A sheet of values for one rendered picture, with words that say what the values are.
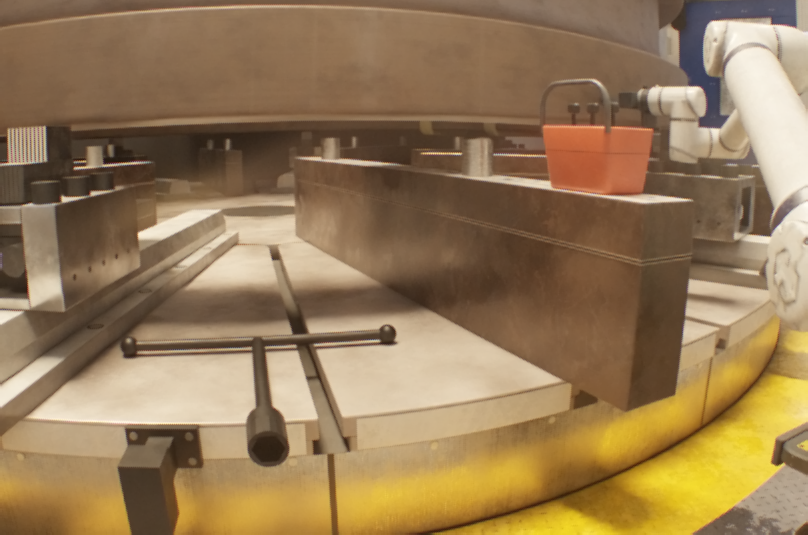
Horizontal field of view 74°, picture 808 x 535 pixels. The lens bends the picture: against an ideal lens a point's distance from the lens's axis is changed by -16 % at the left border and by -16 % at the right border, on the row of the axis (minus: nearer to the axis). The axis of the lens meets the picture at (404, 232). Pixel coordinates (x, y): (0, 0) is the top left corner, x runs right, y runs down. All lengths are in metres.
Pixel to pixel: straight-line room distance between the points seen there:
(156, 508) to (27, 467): 0.39
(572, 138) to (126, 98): 1.04
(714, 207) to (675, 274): 1.08
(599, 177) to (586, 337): 0.30
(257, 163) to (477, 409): 7.02
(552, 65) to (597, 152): 0.74
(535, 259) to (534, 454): 0.41
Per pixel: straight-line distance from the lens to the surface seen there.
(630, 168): 1.18
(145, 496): 0.98
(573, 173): 1.21
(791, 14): 6.49
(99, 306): 1.63
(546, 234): 1.26
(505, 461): 1.31
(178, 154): 7.49
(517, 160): 3.41
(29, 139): 1.50
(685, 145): 1.84
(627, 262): 1.09
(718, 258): 2.31
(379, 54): 1.57
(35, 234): 1.30
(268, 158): 8.11
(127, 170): 3.04
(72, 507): 1.31
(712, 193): 2.20
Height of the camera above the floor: 0.79
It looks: 9 degrees down
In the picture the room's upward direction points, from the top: straight up
